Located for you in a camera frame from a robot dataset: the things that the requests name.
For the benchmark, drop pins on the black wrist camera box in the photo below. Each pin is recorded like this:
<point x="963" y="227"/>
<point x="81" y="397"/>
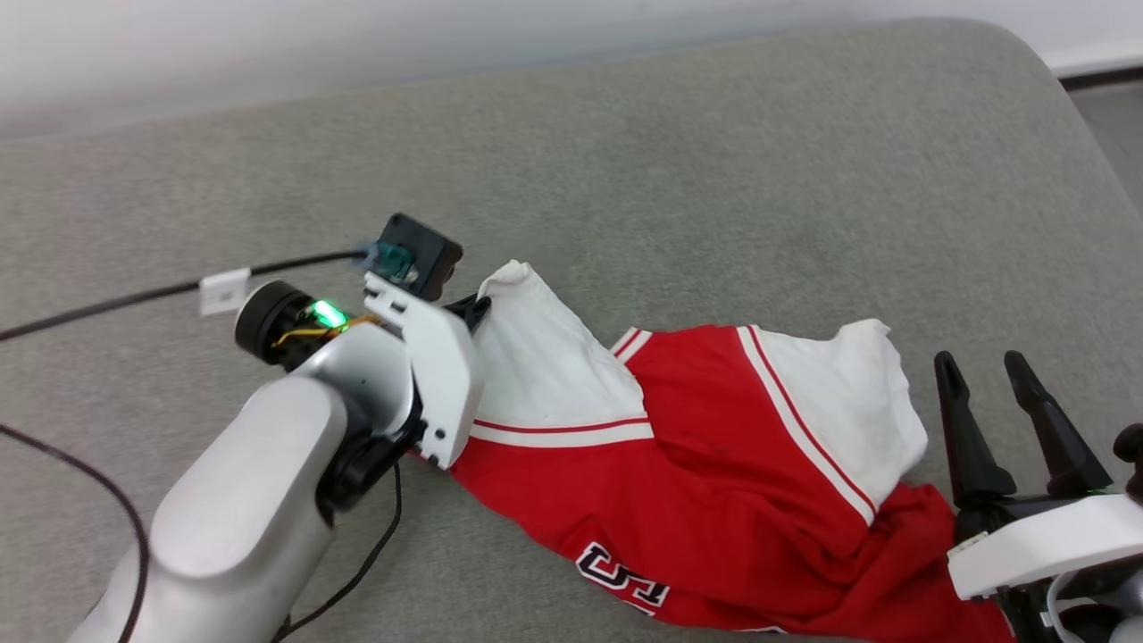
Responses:
<point x="429" y="250"/>
<point x="1130" y="460"/>

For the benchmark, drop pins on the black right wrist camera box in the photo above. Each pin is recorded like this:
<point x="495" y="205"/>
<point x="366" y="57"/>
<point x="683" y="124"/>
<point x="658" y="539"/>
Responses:
<point x="1130" y="460"/>

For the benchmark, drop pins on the dark baseboard strip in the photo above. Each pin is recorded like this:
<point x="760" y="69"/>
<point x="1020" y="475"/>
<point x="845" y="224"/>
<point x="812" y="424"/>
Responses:
<point x="1103" y="78"/>

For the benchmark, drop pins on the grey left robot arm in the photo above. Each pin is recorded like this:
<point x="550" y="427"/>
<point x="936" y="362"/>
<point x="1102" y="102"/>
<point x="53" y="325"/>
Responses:
<point x="250" y="500"/>

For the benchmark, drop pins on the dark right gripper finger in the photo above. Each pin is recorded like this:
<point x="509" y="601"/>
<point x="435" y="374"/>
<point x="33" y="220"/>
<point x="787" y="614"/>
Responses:
<point x="1058" y="446"/>
<point x="971" y="446"/>

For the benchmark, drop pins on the red and white jersey shirt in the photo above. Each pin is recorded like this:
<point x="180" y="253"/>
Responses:
<point x="714" y="482"/>

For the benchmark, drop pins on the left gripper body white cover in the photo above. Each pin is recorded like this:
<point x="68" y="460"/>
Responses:
<point x="442" y="384"/>

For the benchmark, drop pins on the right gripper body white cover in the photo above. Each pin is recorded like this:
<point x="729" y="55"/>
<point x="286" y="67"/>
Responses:
<point x="1045" y="540"/>

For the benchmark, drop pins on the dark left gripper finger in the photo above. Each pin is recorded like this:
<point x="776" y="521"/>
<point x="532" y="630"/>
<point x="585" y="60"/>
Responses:
<point x="469" y="313"/>

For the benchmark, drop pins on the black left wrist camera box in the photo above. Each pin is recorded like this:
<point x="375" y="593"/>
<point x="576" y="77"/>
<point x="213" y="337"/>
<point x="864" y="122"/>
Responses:
<point x="429" y="250"/>

